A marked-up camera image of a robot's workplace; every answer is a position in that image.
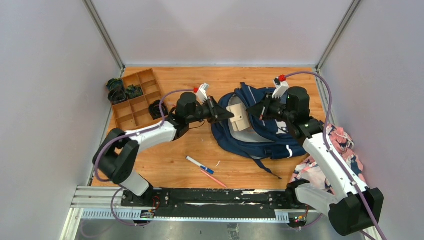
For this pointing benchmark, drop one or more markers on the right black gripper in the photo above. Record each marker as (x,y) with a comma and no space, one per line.
(262,110)

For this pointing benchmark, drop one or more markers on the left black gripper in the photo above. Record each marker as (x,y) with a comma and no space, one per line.
(212,109)

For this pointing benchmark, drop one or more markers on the brown leather wallet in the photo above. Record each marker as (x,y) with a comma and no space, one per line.
(240,121)

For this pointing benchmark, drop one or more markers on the navy blue backpack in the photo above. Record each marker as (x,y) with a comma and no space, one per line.
(264,139)

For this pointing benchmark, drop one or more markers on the white blue marker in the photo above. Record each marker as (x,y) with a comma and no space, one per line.
(203,167)

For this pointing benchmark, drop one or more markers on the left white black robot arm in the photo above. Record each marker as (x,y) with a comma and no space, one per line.
(117,154)

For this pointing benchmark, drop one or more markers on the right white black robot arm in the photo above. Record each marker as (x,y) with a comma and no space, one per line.
(352,206)

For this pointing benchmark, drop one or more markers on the pink pencil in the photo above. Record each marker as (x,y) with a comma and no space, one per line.
(213,178)

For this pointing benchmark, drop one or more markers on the black rolled belt in tray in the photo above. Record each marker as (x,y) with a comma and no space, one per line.
(156,109)

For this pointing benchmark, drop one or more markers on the pink patterned cloth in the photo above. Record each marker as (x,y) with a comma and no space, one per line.
(309,169)

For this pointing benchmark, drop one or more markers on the wooden compartment tray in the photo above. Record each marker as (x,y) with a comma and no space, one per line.
(134,113)

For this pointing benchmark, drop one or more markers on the green rolled band in tray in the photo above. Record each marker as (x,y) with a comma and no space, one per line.
(133,91)

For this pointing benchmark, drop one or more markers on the black rolled band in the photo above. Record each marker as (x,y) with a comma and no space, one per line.
(117,96)

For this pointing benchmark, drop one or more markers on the dark green rolled band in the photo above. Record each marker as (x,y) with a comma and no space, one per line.
(114,83)

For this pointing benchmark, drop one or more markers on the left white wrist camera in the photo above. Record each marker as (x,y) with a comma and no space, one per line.
(201,92)

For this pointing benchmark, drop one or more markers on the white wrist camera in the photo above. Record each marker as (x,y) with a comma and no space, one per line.
(201,92)
(281,86)

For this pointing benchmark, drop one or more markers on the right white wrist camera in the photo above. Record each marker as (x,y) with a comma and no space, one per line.
(281,86)

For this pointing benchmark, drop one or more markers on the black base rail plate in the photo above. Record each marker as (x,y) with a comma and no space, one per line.
(209,203)

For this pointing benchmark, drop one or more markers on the aluminium slotted rail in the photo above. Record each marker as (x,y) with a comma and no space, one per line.
(104,203)

